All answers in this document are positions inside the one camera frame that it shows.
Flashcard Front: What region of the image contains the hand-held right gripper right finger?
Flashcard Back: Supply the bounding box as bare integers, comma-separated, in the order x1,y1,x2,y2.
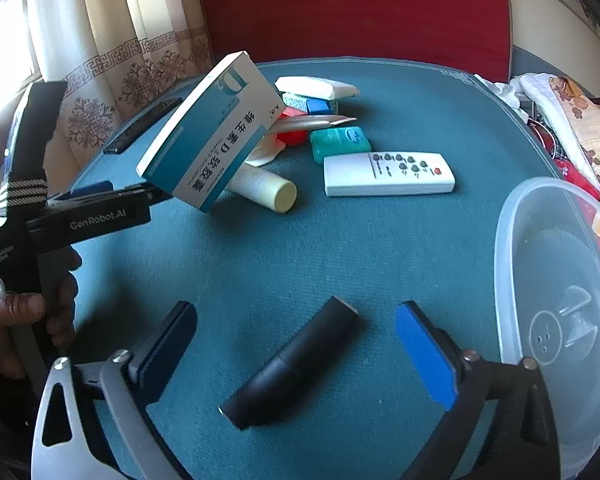
395,300,561,480

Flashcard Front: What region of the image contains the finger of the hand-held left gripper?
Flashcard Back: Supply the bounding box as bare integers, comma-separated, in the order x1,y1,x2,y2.
112,185,173,207
70,181,116,196

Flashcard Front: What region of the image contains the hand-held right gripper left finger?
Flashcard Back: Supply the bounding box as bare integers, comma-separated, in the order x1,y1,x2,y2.
30,301,198,480

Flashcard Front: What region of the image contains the blue and white medicine box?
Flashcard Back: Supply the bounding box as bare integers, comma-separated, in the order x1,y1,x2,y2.
136,51,281,215

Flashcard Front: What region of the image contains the black cylindrical device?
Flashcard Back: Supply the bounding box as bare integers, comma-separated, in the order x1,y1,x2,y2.
219,296,358,430

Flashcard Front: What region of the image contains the clear plastic container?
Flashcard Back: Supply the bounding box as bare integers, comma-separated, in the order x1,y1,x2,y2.
495,177,600,480

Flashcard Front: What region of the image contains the red toy block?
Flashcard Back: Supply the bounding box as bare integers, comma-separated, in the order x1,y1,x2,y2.
275,106,312,147

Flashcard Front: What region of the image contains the beige cosmetic tube gold cap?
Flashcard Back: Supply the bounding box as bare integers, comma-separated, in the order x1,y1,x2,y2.
270,115,358,137

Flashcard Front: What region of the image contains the white remote control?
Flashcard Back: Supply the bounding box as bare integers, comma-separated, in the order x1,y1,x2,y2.
323,151,457,197

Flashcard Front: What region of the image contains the person's left hand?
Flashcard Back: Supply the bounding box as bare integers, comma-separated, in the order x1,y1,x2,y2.
0,255,83,377

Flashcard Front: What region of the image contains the black phone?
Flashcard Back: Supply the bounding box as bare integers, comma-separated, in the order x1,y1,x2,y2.
104,97,183,156

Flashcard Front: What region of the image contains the white tube with cream cap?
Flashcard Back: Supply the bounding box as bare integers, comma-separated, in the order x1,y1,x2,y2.
225,164,298,214

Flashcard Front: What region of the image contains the patterned beige curtain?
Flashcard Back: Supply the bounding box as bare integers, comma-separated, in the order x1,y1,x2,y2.
25,0,216,171

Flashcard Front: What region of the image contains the blue toy block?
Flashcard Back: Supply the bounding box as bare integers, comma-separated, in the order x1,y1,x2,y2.
305,97,340,115

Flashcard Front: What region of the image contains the white tissue packet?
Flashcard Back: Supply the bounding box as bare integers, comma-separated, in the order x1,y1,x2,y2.
275,76,359,102

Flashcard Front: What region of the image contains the teal dental floss case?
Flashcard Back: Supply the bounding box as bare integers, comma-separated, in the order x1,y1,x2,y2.
309,126,372,165

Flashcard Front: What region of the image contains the floral quilt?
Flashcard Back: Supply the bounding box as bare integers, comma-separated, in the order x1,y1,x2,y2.
475,72,600,201

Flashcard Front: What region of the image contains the red padded headboard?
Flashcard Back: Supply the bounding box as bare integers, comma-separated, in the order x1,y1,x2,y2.
192,0,513,83

